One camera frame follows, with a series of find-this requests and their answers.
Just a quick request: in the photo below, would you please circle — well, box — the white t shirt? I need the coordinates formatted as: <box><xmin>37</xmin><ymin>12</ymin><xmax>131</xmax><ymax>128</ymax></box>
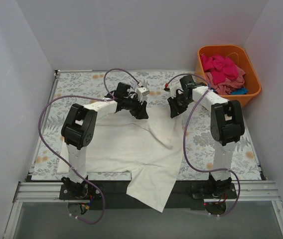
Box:
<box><xmin>56</xmin><ymin>103</ymin><xmax>183</xmax><ymax>214</ymax></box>

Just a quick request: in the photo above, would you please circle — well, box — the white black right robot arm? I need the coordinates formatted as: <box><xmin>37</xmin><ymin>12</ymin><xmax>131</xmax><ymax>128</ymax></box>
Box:
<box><xmin>164</xmin><ymin>73</ymin><xmax>245</xmax><ymax>199</ymax></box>

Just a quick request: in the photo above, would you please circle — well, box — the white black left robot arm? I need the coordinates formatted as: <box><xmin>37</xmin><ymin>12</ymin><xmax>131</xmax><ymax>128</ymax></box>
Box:
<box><xmin>61</xmin><ymin>82</ymin><xmax>149</xmax><ymax>199</ymax></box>

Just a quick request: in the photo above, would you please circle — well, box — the floral patterned table mat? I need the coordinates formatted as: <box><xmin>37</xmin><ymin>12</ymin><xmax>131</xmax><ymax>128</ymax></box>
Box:
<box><xmin>31</xmin><ymin>70</ymin><xmax>261</xmax><ymax>182</ymax></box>

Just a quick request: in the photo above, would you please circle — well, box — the salmon pink crumpled shirt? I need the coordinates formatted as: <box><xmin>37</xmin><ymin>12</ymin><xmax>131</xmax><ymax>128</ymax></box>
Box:
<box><xmin>205</xmin><ymin>66</ymin><xmax>246</xmax><ymax>95</ymax></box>

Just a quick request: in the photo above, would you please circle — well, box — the magenta crumpled shirt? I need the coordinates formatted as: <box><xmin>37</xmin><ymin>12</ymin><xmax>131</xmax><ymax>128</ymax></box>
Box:
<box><xmin>200</xmin><ymin>54</ymin><xmax>239</xmax><ymax>85</ymax></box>

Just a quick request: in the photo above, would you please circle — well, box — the blue crumpled shirt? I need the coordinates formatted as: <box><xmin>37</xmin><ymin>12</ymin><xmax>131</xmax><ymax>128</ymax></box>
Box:
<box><xmin>231</xmin><ymin>87</ymin><xmax>248</xmax><ymax>95</ymax></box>

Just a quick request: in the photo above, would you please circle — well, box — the orange plastic laundry basket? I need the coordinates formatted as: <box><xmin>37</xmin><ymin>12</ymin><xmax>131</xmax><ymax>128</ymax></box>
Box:
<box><xmin>195</xmin><ymin>45</ymin><xmax>261</xmax><ymax>107</ymax></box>

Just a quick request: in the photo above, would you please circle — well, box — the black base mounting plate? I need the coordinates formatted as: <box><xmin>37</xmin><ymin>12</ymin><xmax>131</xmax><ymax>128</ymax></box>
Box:
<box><xmin>71</xmin><ymin>180</ymin><xmax>234</xmax><ymax>211</ymax></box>

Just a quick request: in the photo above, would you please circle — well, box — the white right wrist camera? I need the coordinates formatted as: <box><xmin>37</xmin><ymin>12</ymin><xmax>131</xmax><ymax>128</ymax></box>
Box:
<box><xmin>164</xmin><ymin>83</ymin><xmax>181</xmax><ymax>99</ymax></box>

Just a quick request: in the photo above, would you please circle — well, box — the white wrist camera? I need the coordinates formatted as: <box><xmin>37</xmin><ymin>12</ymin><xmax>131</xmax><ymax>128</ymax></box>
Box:
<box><xmin>135</xmin><ymin>87</ymin><xmax>149</xmax><ymax>102</ymax></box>
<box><xmin>164</xmin><ymin>83</ymin><xmax>181</xmax><ymax>99</ymax></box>

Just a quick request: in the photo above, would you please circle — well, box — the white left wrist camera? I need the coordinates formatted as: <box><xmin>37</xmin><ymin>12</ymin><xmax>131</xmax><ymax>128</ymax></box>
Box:
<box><xmin>135</xmin><ymin>87</ymin><xmax>149</xmax><ymax>102</ymax></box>

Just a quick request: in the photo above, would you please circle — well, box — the aluminium front frame rail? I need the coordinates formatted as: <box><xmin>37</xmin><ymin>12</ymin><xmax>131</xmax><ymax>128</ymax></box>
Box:
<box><xmin>14</xmin><ymin>180</ymin><xmax>281</xmax><ymax>202</ymax></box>

